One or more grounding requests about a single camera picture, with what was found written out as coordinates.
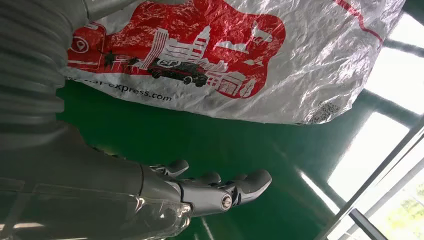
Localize green conveyor belt with frame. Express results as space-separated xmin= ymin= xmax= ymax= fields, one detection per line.
xmin=56 ymin=79 xmax=424 ymax=240

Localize dark window frame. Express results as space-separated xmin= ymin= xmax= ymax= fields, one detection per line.
xmin=364 ymin=0 xmax=424 ymax=130

